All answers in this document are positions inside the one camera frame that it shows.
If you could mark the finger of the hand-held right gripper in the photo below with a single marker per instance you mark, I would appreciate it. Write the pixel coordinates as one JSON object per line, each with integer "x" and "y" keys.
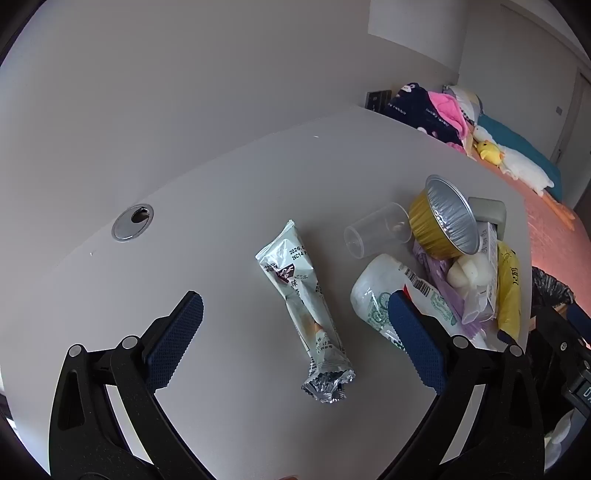
{"x": 561, "y": 337}

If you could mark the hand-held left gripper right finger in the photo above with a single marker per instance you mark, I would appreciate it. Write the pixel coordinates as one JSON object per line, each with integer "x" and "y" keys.
{"x": 413, "y": 337}

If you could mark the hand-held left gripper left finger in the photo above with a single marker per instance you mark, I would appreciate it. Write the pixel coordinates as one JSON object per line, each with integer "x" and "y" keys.
{"x": 178, "y": 337}

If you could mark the black-lined cardboard trash bin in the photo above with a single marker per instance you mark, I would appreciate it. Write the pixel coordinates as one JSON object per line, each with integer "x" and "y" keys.
{"x": 549, "y": 288}

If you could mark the white plastic bottle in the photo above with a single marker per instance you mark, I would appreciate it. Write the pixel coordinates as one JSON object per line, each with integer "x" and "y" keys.
{"x": 374, "y": 286}

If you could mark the purple plastic wrapper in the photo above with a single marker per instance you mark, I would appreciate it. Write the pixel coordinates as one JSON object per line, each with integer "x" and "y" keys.
{"x": 436, "y": 277}

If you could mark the yellow tube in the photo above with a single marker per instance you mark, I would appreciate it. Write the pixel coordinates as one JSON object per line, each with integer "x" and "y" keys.
{"x": 508, "y": 281}

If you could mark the white lumpy figure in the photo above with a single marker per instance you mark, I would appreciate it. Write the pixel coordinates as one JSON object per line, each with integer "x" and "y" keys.
{"x": 466, "y": 272}

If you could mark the clear plastic cup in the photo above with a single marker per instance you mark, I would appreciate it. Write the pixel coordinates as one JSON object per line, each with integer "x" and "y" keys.
{"x": 374, "y": 228}

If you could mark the white carton box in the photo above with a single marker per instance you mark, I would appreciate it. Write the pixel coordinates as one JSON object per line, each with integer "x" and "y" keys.
{"x": 488, "y": 240}

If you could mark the silver ice cream wrapper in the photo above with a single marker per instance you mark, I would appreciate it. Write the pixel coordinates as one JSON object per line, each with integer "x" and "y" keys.
{"x": 295, "y": 286}

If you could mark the gold foil bowl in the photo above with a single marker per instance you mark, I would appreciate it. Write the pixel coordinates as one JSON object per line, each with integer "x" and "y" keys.
{"x": 445, "y": 210}

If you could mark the person's right hand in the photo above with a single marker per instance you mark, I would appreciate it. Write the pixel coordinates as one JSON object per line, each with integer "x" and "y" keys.
{"x": 561, "y": 434}

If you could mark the bed with pink sheet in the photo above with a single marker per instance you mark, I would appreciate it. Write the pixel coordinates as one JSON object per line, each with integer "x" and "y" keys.
{"x": 554, "y": 235}

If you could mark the white goose plush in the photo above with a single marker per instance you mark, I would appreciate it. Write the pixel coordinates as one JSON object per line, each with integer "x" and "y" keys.
{"x": 521, "y": 168}

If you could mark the yellow duck plush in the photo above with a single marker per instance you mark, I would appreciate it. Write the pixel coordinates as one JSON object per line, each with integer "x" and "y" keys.
{"x": 489, "y": 152}

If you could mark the teal pillow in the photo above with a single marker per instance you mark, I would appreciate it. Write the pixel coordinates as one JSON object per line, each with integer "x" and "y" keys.
{"x": 512, "y": 138}

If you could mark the navy printed blanket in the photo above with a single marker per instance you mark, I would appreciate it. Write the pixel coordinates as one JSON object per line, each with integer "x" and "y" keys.
{"x": 415, "y": 110}

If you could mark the dark rectangular panel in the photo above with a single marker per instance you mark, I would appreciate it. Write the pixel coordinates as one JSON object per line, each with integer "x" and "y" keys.
{"x": 378, "y": 100}

